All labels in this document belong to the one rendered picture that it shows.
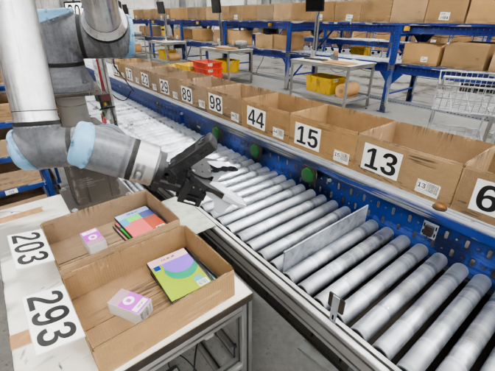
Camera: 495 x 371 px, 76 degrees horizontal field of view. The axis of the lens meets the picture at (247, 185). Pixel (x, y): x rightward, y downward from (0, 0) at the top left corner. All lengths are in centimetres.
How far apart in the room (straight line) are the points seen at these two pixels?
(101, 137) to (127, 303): 46
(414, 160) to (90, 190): 129
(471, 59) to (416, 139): 415
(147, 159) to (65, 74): 76
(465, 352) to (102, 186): 136
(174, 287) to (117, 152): 45
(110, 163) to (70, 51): 76
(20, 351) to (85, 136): 58
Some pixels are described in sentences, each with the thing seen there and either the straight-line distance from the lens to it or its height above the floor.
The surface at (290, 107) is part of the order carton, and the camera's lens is 201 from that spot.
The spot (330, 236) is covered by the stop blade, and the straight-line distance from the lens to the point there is 120.
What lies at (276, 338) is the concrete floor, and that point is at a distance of 182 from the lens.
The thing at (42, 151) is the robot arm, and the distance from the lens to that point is 81.
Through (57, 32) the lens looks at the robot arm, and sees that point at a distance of 136.
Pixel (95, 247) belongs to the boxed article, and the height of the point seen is 79.
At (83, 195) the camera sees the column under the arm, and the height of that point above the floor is 80.
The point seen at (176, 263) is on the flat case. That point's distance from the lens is 102.
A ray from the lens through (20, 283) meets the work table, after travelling 123.
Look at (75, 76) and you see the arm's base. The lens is 138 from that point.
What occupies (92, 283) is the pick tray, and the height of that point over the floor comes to 78.
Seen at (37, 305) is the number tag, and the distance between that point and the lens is 94.
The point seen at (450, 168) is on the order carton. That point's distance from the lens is 125.
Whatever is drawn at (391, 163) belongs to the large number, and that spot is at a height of 98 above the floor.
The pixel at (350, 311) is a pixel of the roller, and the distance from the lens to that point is 99.
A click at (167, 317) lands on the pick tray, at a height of 82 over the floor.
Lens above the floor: 147
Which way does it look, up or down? 28 degrees down
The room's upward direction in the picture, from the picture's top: straight up
